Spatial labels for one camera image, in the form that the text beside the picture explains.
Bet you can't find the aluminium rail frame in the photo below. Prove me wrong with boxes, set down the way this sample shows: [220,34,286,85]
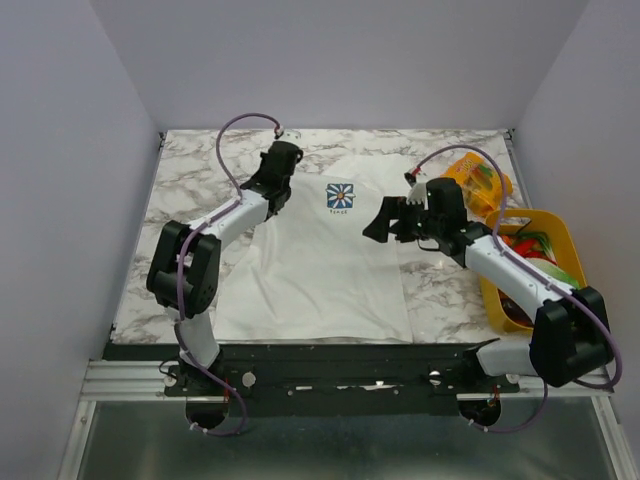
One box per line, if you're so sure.
[59,361,639,479]

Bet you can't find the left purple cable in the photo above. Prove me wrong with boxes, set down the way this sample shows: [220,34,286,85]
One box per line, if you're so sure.
[174,112,286,437]

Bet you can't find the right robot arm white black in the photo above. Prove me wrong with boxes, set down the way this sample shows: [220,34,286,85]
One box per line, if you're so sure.
[363,178,615,392]

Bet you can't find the toy red chili pepper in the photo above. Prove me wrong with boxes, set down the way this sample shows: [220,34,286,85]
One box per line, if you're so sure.
[513,238,541,258]

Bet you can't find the white t-shirt with flower print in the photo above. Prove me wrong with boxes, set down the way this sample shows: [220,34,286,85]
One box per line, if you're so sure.
[213,154,413,343]

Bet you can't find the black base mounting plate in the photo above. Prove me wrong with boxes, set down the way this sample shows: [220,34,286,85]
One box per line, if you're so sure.
[103,343,519,421]

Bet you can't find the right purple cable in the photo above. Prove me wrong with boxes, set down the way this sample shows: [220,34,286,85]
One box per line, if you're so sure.
[403,144,625,434]

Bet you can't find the purple cable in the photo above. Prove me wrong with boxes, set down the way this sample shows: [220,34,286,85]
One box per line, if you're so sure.
[403,144,625,434]
[174,112,286,437]

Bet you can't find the toy purple eggplant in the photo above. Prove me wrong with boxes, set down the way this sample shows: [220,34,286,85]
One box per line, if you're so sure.
[501,298,533,328]

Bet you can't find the orange candy bag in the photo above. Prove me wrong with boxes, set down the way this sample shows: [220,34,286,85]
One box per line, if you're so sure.
[442,152,503,218]

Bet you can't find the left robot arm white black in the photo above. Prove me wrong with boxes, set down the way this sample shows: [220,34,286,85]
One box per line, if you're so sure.
[146,133,303,395]

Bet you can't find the toy green onion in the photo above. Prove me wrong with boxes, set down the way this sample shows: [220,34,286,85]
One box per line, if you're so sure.
[516,227,552,252]

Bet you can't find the yellow plastic basket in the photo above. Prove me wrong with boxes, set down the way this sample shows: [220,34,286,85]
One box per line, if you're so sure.
[480,209,587,335]

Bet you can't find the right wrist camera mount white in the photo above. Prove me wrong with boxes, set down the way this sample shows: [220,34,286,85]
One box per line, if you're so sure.
[406,182,428,205]

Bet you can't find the toy napa cabbage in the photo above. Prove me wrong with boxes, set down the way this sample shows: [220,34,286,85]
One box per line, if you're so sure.
[527,257,580,289]

